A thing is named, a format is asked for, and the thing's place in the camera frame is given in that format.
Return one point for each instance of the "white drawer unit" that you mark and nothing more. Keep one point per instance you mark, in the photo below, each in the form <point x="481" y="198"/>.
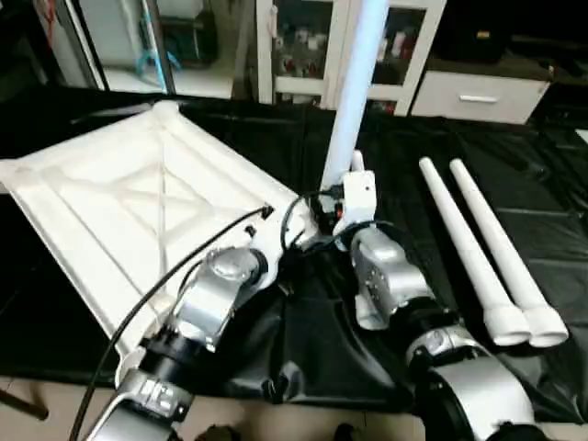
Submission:
<point x="478" y="96"/>

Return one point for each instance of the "white plastic table leg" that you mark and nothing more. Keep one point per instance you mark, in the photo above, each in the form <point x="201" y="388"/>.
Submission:
<point x="367" y="317"/>
<point x="501" y="248"/>
<point x="354" y="92"/>
<point x="459" y="248"/>

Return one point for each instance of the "white plastic table top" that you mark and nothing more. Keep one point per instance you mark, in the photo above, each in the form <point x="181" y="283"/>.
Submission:
<point x="110" y="202"/>

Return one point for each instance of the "black case with yellow label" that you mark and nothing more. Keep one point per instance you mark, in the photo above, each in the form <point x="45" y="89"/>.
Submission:
<point x="478" y="32"/>

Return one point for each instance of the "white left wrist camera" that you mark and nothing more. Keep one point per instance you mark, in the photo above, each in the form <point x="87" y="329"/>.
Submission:
<point x="266" y="243"/>

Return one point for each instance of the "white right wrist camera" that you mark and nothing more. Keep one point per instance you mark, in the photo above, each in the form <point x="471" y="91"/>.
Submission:
<point x="356" y="197"/>

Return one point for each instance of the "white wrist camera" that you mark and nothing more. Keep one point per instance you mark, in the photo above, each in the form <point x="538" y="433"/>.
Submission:
<point x="266" y="243"/>
<point x="356" y="197"/>

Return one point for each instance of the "turquoise plastic stand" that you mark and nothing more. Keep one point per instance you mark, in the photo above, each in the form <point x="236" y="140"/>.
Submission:
<point x="152" y="64"/>

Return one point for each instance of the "white glass door cabinet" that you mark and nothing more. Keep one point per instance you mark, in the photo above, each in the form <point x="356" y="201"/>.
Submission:
<point x="303" y="55"/>

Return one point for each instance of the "black table mat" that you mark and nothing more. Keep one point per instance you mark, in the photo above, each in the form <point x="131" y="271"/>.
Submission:
<point x="312" y="358"/>

